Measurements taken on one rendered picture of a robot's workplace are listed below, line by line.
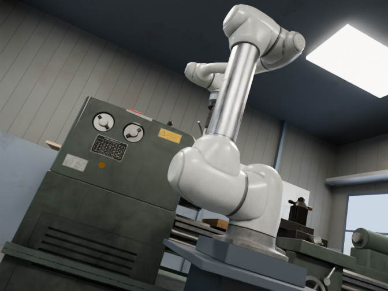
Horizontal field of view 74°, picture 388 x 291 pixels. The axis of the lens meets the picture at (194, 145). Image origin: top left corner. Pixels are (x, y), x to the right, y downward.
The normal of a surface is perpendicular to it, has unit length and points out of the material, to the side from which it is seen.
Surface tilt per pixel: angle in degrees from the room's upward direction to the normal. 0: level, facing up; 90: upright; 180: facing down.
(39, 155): 90
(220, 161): 86
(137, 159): 90
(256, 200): 94
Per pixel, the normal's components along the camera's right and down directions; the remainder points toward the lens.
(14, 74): 0.29, -0.23
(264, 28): 0.45, -0.04
